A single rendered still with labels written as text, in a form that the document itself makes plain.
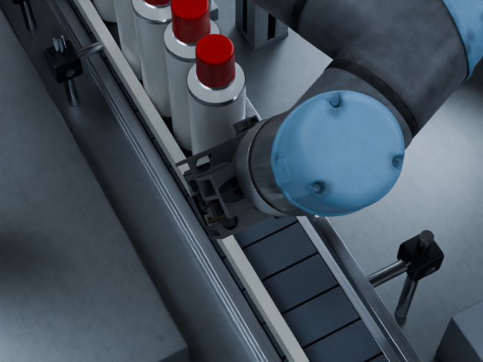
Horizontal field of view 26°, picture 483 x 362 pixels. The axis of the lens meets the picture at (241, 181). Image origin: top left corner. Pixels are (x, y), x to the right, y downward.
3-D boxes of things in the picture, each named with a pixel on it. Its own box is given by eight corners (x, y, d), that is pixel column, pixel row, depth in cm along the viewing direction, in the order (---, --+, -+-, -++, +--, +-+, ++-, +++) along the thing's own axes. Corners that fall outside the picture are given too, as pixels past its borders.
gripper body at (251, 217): (172, 161, 89) (200, 149, 77) (260, 120, 91) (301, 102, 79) (209, 242, 89) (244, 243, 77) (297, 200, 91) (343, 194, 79)
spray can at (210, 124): (183, 165, 105) (172, 39, 87) (228, 143, 106) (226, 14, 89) (210, 205, 103) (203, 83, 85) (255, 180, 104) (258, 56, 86)
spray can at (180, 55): (166, 121, 108) (151, -10, 90) (213, 106, 109) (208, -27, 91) (182, 161, 105) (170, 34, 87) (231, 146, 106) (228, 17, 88)
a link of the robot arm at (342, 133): (443, 140, 65) (357, 241, 63) (379, 154, 76) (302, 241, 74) (354, 51, 64) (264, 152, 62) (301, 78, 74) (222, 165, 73)
